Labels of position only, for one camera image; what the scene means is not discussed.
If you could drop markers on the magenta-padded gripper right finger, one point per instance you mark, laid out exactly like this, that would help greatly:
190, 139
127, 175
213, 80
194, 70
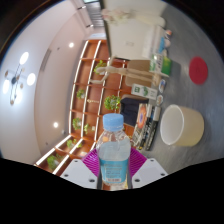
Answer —
149, 171

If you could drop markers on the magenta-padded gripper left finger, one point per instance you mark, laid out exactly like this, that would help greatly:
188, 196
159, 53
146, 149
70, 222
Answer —
80, 171

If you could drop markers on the clear water bottle blue cap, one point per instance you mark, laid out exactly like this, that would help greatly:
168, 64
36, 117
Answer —
113, 160

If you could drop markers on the stack of dark books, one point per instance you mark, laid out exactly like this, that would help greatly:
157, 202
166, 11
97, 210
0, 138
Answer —
148, 128

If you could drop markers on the wooden shelf unit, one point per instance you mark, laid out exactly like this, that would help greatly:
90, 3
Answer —
86, 113

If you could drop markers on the cream cylindrical cup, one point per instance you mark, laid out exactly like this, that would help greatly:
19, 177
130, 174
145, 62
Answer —
193, 128

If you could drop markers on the green and white carton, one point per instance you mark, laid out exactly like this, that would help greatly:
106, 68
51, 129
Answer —
143, 91

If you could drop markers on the wooden artist mannequin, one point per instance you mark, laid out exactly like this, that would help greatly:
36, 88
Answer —
123, 70

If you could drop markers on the green tissue box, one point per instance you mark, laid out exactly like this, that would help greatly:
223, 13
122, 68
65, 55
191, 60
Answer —
165, 66

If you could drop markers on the branched ceiling lamp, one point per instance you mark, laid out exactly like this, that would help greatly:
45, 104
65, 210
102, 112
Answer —
15, 80

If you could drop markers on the flat round red coaster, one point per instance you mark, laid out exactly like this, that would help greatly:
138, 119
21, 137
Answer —
198, 70

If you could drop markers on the stack of white packs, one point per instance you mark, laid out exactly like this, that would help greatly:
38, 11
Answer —
155, 40

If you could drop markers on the white partition panel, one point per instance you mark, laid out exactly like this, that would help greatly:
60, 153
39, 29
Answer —
123, 36

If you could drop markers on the grey curtain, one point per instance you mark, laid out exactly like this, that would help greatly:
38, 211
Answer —
95, 15

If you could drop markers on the white vase with flowers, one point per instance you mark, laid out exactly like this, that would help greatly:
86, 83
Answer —
116, 15

